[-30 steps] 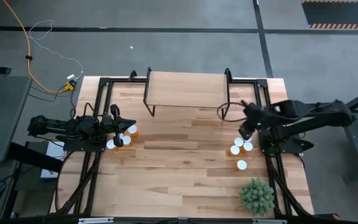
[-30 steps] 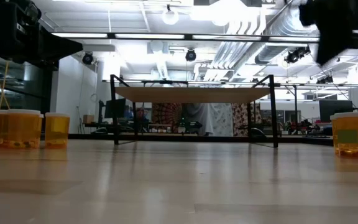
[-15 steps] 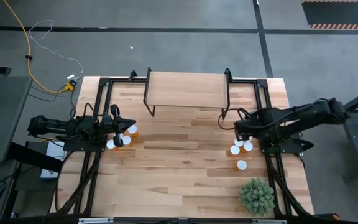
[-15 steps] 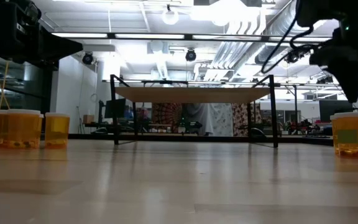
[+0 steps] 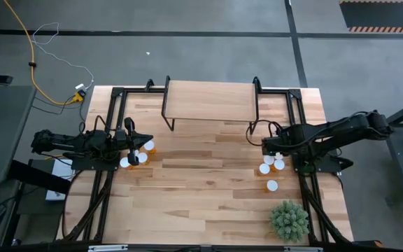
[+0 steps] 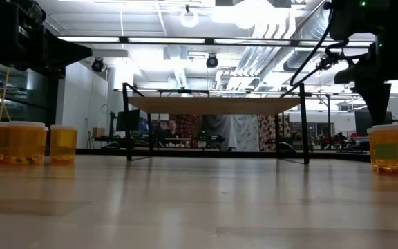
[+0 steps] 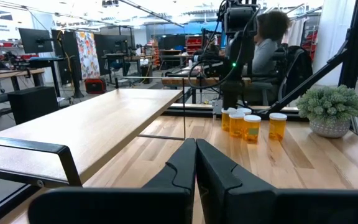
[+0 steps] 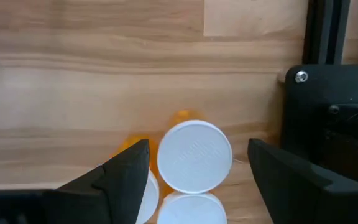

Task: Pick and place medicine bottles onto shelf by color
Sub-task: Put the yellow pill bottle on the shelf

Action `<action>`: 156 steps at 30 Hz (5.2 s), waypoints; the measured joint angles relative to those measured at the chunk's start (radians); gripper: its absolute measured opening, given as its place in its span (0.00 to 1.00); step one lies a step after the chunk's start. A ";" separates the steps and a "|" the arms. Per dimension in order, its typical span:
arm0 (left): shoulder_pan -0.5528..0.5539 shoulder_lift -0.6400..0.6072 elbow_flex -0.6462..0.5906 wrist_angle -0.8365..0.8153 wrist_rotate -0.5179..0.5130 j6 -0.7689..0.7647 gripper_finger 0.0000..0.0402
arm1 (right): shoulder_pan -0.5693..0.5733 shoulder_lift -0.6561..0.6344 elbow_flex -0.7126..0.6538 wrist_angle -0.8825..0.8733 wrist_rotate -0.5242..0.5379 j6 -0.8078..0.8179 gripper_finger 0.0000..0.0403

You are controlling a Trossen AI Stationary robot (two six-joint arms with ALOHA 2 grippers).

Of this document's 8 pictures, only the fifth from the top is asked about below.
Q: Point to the silver metal bracket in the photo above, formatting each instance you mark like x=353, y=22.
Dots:
x=303, y=249
x=107, y=248

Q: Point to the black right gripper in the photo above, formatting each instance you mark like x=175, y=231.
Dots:
x=273, y=145

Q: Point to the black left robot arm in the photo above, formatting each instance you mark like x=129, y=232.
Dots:
x=65, y=141

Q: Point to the wooden shelf black metal frame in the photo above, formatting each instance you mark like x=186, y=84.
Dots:
x=208, y=101

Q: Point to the black aluminium table frame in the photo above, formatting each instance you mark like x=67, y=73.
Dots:
x=117, y=92

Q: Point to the orange bottle multicoloured pills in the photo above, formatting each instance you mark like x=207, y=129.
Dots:
x=142, y=157

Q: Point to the black desk base beam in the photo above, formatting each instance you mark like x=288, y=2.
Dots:
x=37, y=176

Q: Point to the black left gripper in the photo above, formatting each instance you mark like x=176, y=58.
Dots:
x=122, y=139

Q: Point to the yellow power plug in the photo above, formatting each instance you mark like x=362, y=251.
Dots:
x=78, y=97

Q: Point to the black mat hazard stripe edge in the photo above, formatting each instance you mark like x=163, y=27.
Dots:
x=380, y=14

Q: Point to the green potted plant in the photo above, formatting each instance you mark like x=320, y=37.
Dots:
x=289, y=221

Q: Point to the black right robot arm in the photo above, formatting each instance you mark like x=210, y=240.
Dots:
x=345, y=127

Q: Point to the white power adapter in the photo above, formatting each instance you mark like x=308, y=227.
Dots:
x=79, y=86

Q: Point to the grey side desk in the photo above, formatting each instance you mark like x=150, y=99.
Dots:
x=2, y=133

